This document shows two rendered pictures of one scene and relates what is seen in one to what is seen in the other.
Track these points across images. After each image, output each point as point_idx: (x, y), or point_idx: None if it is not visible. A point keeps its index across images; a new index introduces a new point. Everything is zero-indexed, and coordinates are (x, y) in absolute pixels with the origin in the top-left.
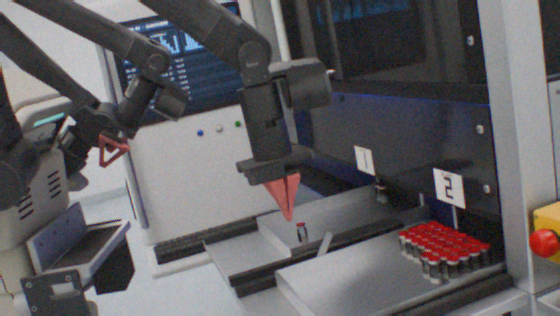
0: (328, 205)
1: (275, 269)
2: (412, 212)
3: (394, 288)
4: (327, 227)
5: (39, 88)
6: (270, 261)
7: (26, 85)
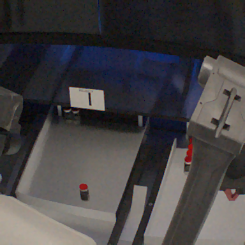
0: (37, 148)
1: (120, 233)
2: (145, 131)
3: (219, 200)
4: (75, 174)
5: (18, 205)
6: (92, 228)
7: (24, 212)
